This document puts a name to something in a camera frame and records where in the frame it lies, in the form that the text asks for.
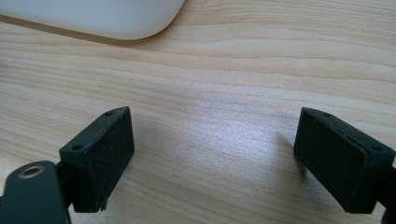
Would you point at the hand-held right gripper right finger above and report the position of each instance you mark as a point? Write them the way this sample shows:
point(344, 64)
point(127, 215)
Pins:
point(336, 161)

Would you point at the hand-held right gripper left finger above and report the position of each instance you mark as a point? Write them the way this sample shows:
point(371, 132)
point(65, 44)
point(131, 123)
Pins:
point(99, 168)

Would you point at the white plastic bin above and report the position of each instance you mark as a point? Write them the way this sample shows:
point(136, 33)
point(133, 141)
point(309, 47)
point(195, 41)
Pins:
point(93, 15)

